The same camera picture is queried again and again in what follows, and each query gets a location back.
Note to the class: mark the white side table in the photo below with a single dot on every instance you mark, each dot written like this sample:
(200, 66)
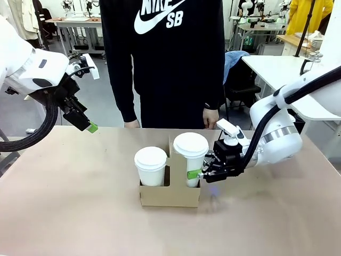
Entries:
(274, 69)

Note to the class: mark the blue cloth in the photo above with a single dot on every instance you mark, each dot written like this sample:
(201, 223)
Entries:
(234, 60)

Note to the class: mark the black tripod pole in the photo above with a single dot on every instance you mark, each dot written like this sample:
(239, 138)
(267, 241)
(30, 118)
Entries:
(303, 32)

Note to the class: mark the glass french press with coffee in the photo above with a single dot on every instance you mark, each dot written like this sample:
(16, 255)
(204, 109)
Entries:
(315, 56)

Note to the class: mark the cream hanging coat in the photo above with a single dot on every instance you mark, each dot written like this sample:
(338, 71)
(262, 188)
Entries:
(26, 18)

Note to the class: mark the wooden top workbench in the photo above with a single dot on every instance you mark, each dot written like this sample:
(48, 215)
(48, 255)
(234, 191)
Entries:
(293, 41)

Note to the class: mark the person in yellow raincoat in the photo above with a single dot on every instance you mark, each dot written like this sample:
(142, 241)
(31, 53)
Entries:
(306, 18)

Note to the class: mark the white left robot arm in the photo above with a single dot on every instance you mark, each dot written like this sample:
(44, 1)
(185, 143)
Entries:
(16, 53)

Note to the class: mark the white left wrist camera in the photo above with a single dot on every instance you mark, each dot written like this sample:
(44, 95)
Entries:
(92, 66)

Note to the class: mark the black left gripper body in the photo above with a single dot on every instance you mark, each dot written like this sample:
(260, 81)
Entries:
(68, 92)

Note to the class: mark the black chair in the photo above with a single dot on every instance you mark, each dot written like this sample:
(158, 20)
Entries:
(243, 80)

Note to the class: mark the person's left hand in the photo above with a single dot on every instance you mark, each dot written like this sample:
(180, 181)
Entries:
(211, 118)

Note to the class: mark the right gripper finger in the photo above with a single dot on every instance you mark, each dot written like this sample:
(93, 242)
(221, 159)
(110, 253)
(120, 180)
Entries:
(213, 177)
(211, 162)

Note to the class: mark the black Nike hoodie torso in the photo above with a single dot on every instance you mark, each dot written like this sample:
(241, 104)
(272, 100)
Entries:
(173, 66)

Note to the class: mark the lab table with robots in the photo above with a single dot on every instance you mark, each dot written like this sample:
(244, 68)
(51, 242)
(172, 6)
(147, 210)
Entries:
(263, 26)

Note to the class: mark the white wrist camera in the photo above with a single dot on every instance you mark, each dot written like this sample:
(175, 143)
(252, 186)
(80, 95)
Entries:
(92, 66)
(227, 128)

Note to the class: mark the grey frame lab table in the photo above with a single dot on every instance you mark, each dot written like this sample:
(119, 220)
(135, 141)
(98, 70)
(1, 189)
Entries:
(80, 25)

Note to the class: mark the person's right forearm black sleeve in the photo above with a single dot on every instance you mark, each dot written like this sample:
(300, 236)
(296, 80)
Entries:
(123, 98)

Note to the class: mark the person's right hand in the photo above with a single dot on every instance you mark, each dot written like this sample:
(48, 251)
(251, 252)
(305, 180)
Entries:
(131, 124)

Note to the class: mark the stack of white bowls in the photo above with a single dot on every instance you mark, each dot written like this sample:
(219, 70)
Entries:
(316, 40)

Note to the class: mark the white plastic cup lid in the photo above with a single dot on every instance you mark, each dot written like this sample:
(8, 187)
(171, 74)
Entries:
(190, 145)
(150, 158)

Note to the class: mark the brown cardboard cup carrier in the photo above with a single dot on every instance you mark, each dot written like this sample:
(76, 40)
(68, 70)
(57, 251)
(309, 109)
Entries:
(170, 197)

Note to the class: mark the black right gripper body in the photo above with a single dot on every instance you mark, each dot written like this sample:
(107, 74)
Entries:
(234, 160)

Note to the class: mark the black hanging coat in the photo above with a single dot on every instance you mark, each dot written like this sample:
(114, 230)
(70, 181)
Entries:
(44, 18)

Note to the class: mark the person's left forearm black sleeve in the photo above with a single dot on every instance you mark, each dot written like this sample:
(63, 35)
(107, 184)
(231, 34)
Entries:
(215, 90)

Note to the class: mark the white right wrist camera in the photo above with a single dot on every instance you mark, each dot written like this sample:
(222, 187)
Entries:
(227, 128)

